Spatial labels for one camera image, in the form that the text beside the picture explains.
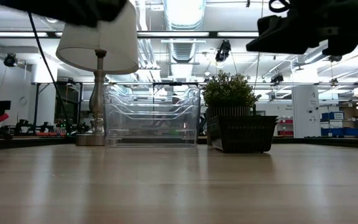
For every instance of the blue storage boxes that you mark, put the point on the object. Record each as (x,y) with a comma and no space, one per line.
(337,116)

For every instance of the black aluminium mount frame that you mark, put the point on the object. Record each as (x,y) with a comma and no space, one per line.
(337,142)
(26,143)

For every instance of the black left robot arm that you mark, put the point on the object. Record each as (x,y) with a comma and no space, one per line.
(73,11)

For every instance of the red storage boxes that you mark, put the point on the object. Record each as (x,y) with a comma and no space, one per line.
(286,121)

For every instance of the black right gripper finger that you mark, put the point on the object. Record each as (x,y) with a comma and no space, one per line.
(278,45)

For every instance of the black ceiling light rail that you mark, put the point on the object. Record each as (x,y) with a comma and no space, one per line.
(213,34)

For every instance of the white pillar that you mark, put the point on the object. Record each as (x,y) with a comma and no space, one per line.
(304,109)

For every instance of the white shade table lamp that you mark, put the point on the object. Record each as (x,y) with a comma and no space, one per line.
(110,46)

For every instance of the green potted plant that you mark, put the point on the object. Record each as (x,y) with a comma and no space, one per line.
(228,90)

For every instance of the black ceiling spotlight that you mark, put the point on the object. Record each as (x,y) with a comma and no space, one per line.
(10,60)
(335,58)
(277,78)
(223,50)

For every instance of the silver ventilation duct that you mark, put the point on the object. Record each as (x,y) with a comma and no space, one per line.
(183,49)

